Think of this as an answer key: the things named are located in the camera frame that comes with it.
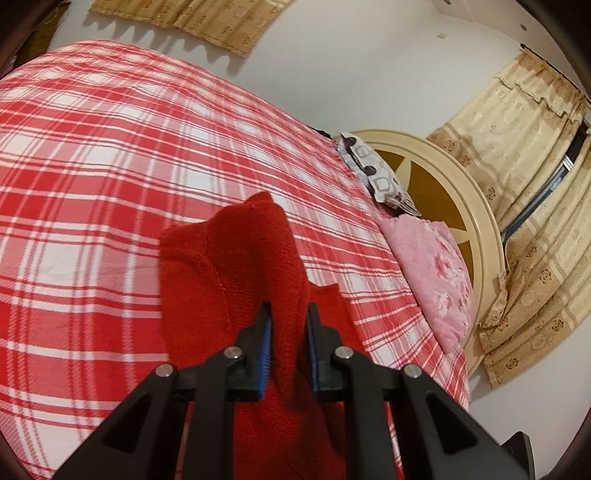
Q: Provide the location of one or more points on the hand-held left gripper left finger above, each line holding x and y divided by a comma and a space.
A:
264, 355

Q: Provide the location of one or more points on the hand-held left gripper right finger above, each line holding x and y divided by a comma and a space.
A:
316, 355

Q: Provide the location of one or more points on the red knitted sweater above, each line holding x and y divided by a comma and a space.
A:
258, 258

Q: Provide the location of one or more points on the pink floral pillow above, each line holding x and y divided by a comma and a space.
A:
438, 272

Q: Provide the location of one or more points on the beige floral curtain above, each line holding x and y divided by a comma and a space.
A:
540, 286
508, 138
207, 23

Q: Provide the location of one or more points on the grey patterned pillow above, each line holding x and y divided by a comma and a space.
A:
374, 180

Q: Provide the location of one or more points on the cream and brown headboard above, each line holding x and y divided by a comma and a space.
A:
443, 184

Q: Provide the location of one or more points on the red plaid bed sheet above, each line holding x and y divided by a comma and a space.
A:
92, 184

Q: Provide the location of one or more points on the dark window frame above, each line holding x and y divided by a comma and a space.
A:
561, 173

